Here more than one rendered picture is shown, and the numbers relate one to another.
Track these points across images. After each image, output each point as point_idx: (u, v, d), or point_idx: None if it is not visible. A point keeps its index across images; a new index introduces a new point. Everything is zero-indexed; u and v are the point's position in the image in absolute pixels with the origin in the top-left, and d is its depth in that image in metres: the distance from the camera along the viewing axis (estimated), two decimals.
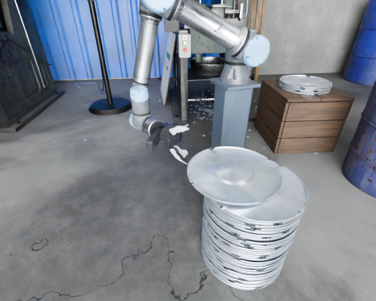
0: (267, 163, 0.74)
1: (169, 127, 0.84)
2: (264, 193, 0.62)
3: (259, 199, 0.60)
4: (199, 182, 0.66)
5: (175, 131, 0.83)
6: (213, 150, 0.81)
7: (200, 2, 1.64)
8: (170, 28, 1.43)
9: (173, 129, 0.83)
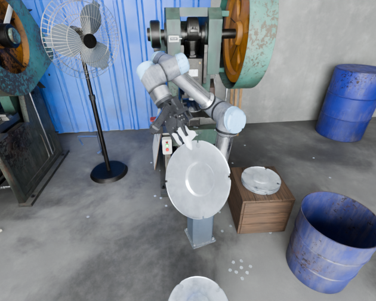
0: (226, 178, 0.90)
1: (181, 128, 0.79)
2: (207, 211, 0.84)
3: (203, 215, 0.82)
4: (172, 183, 0.77)
5: (182, 136, 0.81)
6: (199, 143, 0.86)
7: (182, 100, 2.01)
8: (156, 132, 1.80)
9: (182, 134, 0.80)
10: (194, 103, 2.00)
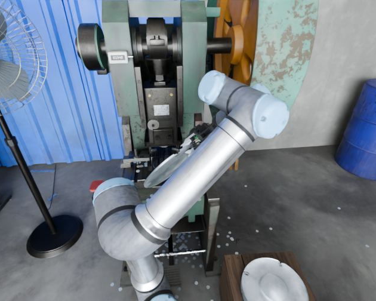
0: (148, 184, 0.88)
1: (193, 130, 0.78)
2: (168, 176, 1.02)
3: (172, 174, 1.04)
4: None
5: None
6: (176, 154, 0.79)
7: None
8: None
9: (192, 136, 0.79)
10: (168, 150, 1.30)
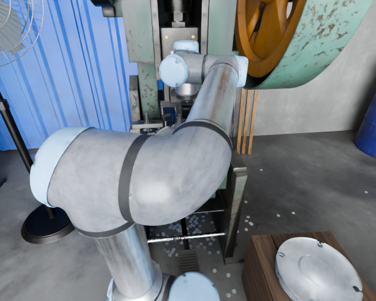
0: None
1: None
2: (168, 130, 0.94)
3: (171, 127, 0.96)
4: None
5: None
6: None
7: (163, 108, 1.13)
8: None
9: None
10: None
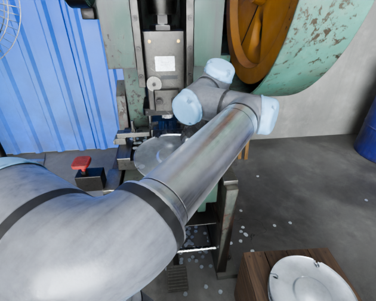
0: (140, 165, 0.77)
1: (181, 137, 0.76)
2: (154, 141, 0.89)
3: (159, 138, 0.91)
4: None
5: None
6: None
7: (150, 116, 1.07)
8: (88, 188, 0.86)
9: None
10: (172, 123, 1.05)
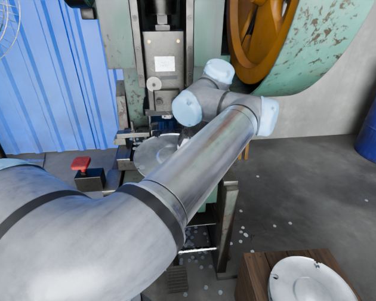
0: (140, 165, 0.76)
1: (179, 137, 0.75)
2: (154, 141, 0.88)
3: (158, 137, 0.90)
4: None
5: None
6: None
7: (150, 116, 1.07)
8: (87, 189, 0.86)
9: None
10: (172, 123, 1.05)
